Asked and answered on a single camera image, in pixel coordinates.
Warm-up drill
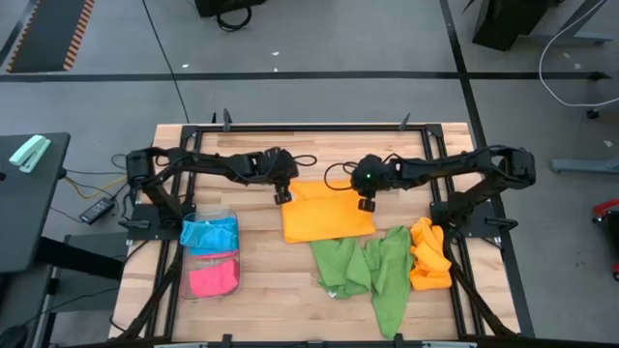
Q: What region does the orange microfiber towel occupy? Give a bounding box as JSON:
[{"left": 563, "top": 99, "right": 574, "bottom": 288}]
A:
[
  {"left": 280, "top": 179, "right": 377, "bottom": 245},
  {"left": 408, "top": 217, "right": 453, "bottom": 292}
]

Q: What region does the blue microfiber towel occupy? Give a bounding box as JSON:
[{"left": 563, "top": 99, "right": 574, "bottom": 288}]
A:
[
  {"left": 179, "top": 217, "right": 241, "bottom": 250},
  {"left": 188, "top": 244, "right": 241, "bottom": 257}
]

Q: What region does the clear plastic bin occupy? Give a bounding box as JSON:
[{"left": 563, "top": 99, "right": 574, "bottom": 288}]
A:
[{"left": 179, "top": 208, "right": 242, "bottom": 301}]

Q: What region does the green microfiber towel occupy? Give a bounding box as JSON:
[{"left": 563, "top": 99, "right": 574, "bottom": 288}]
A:
[{"left": 309, "top": 225, "right": 415, "bottom": 339}]

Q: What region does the black equipment base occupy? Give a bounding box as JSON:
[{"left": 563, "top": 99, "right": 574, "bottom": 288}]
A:
[{"left": 194, "top": 0, "right": 267, "bottom": 18}]

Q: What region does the black power adapter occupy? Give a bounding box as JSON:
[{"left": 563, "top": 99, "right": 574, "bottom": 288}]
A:
[{"left": 78, "top": 196, "right": 115, "bottom": 226}]

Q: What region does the black table base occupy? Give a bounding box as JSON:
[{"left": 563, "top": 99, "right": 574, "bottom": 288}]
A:
[{"left": 471, "top": 0, "right": 615, "bottom": 53}]

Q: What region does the grey table foot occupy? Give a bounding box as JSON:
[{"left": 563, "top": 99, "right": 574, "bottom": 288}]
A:
[{"left": 550, "top": 155, "right": 619, "bottom": 176}]

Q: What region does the black desk foot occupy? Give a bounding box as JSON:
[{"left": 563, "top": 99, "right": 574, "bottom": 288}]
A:
[{"left": 36, "top": 233, "right": 128, "bottom": 282}]

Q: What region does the red cart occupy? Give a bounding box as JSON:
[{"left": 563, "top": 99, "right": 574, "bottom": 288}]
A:
[{"left": 591, "top": 196, "right": 619, "bottom": 282}]

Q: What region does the mint green stapler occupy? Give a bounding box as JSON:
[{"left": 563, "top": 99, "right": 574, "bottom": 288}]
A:
[{"left": 8, "top": 134, "right": 52, "bottom": 174}]

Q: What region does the black desk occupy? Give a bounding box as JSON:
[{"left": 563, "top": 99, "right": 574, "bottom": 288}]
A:
[{"left": 0, "top": 131, "right": 72, "bottom": 275}]

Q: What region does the black orange-edged floor mat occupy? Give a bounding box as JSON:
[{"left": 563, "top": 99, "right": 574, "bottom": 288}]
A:
[{"left": 5, "top": 0, "right": 97, "bottom": 74}]

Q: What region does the black computer mouse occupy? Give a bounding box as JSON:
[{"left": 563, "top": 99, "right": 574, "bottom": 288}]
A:
[{"left": 0, "top": 324, "right": 29, "bottom": 348}]

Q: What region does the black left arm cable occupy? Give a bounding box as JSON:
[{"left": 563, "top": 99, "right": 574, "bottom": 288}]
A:
[{"left": 289, "top": 153, "right": 319, "bottom": 168}]

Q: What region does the black coiled cable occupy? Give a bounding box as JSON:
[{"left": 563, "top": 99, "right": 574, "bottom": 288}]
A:
[{"left": 216, "top": 4, "right": 253, "bottom": 33}]

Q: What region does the black floor cable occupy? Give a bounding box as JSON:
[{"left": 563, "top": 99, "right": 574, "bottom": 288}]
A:
[{"left": 141, "top": 0, "right": 191, "bottom": 125}]

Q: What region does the white floor cable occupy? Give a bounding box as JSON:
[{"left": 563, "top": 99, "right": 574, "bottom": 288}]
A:
[{"left": 538, "top": 0, "right": 619, "bottom": 108}]

